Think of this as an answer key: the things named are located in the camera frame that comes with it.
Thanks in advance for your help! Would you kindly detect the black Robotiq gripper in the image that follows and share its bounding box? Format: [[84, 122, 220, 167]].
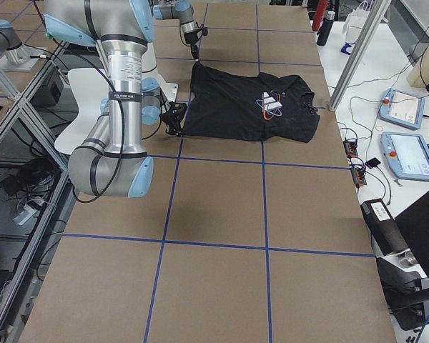
[[159, 101, 187, 137]]

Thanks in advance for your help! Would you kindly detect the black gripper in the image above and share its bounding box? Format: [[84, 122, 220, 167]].
[[182, 23, 208, 63]]

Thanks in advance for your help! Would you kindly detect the black graphic t-shirt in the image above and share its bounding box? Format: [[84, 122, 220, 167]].
[[183, 64, 320, 143]]

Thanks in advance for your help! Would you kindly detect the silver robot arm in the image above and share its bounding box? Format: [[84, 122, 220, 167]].
[[150, 0, 208, 62], [44, 1, 193, 200]]

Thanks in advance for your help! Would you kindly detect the black water bottle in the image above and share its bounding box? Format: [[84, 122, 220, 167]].
[[316, 11, 336, 46]]

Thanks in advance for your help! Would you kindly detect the red cylinder bottle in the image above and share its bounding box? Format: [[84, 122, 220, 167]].
[[312, 0, 329, 32]]

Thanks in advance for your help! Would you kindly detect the white paper bag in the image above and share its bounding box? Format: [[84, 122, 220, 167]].
[[340, 1, 374, 55]]

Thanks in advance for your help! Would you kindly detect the far blue teach pendant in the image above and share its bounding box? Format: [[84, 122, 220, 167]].
[[379, 88, 425, 130]]

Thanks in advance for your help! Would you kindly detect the blue teach pendant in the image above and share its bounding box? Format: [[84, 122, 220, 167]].
[[380, 131, 429, 182], [379, 88, 425, 130]]

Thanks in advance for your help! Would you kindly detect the near blue teach pendant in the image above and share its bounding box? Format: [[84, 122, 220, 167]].
[[380, 131, 429, 182]]

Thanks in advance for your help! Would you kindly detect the black box with label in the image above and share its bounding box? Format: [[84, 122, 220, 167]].
[[360, 199, 408, 255]]

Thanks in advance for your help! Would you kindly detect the black monitor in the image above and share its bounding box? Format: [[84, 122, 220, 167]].
[[395, 191, 429, 277]]

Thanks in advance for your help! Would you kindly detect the aluminium frame post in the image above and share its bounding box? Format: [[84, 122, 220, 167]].
[[328, 0, 391, 111]]

